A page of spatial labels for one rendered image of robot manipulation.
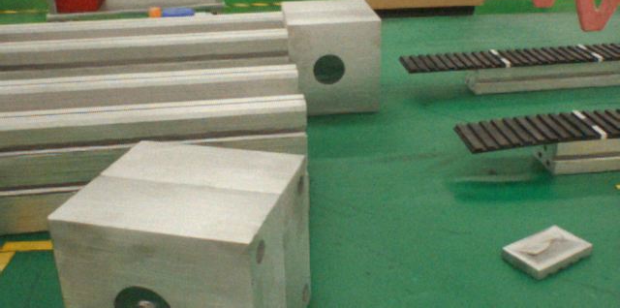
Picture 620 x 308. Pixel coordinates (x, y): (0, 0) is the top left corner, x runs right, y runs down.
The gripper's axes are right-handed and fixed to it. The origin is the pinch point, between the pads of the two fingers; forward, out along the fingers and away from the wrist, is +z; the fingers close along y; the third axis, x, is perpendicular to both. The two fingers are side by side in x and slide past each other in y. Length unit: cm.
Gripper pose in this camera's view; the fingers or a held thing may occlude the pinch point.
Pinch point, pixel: (567, 7)
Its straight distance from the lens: 54.2
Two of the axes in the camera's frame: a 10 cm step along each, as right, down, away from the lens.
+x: 9.9, -0.8, 1.1
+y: 1.3, 3.9, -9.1
